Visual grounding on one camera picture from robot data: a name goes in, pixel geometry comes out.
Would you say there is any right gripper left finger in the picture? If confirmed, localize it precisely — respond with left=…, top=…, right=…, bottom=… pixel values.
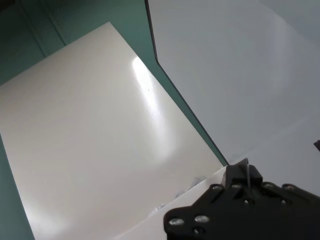
left=163, top=159, right=250, bottom=240

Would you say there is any black AI2 Robotics robot poster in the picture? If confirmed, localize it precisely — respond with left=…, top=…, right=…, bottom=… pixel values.
left=0, top=21, right=251, bottom=240

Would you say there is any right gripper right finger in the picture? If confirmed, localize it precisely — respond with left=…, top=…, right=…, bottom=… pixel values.
left=249, top=164, right=320, bottom=216

